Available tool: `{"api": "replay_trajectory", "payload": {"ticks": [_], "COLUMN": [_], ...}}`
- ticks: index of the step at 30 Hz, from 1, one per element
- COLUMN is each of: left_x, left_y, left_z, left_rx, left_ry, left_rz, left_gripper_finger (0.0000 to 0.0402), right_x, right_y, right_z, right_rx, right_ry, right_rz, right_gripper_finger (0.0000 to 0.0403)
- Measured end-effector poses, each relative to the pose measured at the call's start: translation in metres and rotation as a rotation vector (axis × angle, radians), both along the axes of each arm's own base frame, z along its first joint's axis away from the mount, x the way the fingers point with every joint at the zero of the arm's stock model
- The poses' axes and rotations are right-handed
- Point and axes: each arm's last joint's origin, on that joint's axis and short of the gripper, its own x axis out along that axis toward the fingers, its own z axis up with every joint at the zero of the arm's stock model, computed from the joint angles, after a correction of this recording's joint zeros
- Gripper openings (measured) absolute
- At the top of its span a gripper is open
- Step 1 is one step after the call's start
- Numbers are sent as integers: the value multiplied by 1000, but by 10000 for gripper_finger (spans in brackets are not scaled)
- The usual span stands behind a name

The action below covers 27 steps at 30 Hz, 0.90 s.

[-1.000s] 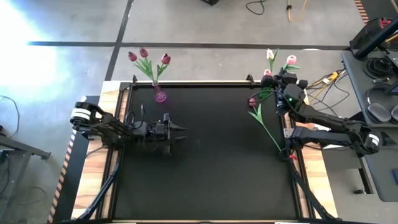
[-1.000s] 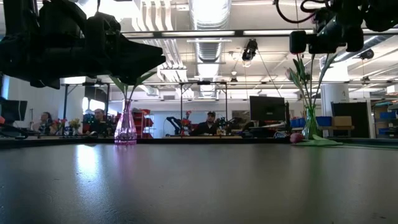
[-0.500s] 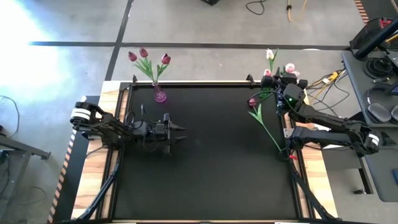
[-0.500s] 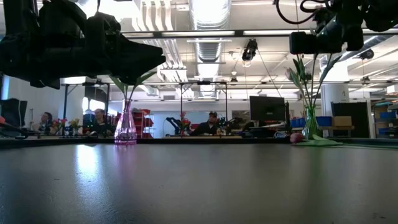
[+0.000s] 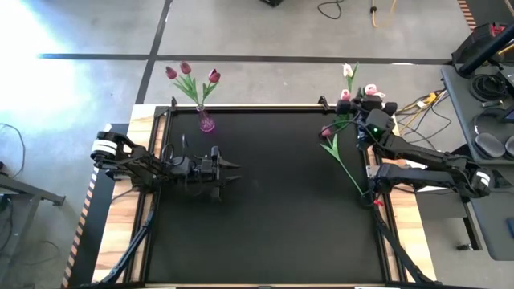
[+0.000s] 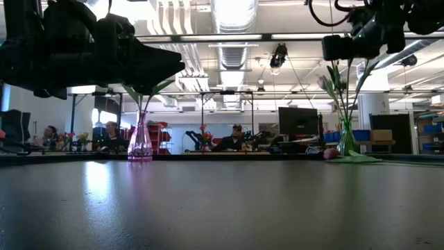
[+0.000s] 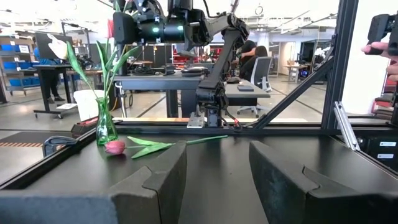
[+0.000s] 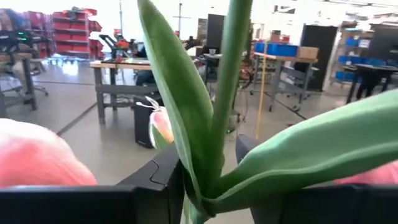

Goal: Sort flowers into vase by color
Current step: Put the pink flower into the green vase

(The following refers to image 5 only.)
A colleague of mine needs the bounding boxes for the white paper sheet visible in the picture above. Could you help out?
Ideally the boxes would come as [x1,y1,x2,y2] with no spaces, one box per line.
[415,185,453,194]

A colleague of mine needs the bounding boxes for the dark red artificial tulip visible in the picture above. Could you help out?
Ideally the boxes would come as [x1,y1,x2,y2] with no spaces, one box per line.
[179,61,202,108]
[165,66,202,108]
[320,125,365,197]
[199,68,222,108]

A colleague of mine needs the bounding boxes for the purple glass vase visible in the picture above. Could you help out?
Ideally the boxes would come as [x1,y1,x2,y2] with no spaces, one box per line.
[195,104,216,133]

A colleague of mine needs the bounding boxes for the green glass vase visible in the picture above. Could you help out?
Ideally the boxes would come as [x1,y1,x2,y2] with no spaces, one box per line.
[335,114,354,130]

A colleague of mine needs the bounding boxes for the black table mat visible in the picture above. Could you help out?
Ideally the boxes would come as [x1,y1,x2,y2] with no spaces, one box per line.
[146,108,386,285]

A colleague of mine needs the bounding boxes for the grey desk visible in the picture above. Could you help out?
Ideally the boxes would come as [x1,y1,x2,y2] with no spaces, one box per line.
[440,63,514,165]
[457,162,514,262]

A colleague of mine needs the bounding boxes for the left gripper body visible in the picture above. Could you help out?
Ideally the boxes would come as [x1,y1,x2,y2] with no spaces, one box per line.
[188,146,222,201]

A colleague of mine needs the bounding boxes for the white tulip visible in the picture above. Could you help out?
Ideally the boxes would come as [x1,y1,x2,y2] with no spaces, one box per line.
[342,62,360,97]

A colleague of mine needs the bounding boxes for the coiled black cable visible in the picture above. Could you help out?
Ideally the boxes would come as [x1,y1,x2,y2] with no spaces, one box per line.
[470,74,509,102]

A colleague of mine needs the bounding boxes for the black pole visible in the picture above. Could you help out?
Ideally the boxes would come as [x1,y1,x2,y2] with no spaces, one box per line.
[457,23,514,78]

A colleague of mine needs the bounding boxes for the black diagonal frame strut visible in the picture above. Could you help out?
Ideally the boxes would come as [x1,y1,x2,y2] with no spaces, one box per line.
[98,200,157,286]
[371,202,433,286]

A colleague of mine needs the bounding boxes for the black floor mat striped edge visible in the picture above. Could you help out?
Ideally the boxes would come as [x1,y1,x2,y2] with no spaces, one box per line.
[62,123,130,288]

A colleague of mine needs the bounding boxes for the black floor cable loop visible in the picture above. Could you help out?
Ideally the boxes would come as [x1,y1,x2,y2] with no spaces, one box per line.
[317,0,346,20]

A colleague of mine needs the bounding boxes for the grey side table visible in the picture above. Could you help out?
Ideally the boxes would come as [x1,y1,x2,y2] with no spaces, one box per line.
[0,172,66,289]

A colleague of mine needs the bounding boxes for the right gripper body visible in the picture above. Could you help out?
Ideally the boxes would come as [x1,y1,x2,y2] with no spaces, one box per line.
[336,95,398,117]

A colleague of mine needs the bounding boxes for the black desk support beam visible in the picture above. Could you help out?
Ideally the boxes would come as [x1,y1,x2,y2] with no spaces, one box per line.
[445,143,475,161]

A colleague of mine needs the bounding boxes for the yellow floor cable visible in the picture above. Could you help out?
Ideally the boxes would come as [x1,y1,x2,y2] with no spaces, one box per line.
[369,0,398,28]
[395,91,443,117]

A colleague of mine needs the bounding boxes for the black box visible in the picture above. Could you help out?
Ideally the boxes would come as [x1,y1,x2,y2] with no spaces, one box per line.
[451,22,507,65]

